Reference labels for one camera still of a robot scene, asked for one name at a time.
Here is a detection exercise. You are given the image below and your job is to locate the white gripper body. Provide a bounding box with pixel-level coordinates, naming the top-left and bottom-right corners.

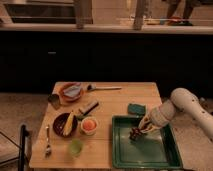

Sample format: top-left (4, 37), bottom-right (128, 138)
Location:
top-left (148, 108), bottom-right (169, 128)

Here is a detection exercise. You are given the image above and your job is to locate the yellow-white gripper finger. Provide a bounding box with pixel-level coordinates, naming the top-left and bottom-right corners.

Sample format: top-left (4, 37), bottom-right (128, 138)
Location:
top-left (138, 116), bottom-right (158, 134)

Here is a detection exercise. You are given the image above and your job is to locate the dark purple grape bunch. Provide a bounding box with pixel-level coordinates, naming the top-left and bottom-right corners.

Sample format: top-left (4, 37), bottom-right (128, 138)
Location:
top-left (129, 127), bottom-right (142, 141)

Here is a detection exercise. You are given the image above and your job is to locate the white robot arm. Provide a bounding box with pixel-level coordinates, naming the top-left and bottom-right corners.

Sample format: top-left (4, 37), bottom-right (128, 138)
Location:
top-left (138, 88), bottom-right (213, 141)

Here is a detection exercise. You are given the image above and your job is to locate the green plastic tray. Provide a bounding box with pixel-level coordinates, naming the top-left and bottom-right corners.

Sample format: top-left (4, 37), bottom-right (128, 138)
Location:
top-left (112, 116), bottom-right (183, 170)

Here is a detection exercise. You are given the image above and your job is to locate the teal sponge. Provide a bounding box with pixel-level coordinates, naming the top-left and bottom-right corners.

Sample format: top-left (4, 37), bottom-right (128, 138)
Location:
top-left (127, 103), bottom-right (146, 116)

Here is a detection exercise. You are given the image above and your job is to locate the white cup with orange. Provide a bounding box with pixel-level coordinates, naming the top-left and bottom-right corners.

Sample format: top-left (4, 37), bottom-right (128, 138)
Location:
top-left (81, 117), bottom-right (98, 135)

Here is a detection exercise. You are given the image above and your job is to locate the light green cup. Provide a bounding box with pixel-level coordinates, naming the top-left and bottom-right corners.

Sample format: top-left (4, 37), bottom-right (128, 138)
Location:
top-left (69, 139), bottom-right (83, 156)

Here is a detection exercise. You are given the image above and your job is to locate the yellow corn cob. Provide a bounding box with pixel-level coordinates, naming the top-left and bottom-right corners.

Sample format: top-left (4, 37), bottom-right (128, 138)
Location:
top-left (63, 111), bottom-right (74, 136)

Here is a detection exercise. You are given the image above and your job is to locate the blue-grey cloth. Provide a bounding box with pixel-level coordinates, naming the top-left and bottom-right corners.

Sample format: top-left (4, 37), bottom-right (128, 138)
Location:
top-left (63, 84), bottom-right (81, 98)

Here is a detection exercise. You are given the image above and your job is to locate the orange plate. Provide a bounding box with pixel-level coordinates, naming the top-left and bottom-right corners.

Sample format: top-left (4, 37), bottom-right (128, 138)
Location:
top-left (59, 82), bottom-right (83, 102)

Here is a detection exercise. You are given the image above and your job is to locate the dark red bowl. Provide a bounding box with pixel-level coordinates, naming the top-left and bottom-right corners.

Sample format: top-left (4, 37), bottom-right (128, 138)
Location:
top-left (53, 113), bottom-right (78, 138)

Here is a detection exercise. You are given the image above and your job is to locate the dark metal cup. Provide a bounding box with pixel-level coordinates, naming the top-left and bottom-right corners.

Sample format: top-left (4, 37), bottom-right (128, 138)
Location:
top-left (48, 94), bottom-right (61, 110)

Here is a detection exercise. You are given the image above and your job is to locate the silver fork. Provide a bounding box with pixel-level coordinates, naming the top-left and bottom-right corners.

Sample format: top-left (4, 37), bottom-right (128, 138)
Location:
top-left (45, 125), bottom-right (52, 157)

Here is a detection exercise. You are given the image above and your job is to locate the black chair frame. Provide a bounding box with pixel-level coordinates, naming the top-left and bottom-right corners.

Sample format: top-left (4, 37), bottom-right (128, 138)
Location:
top-left (0, 125), bottom-right (29, 171)

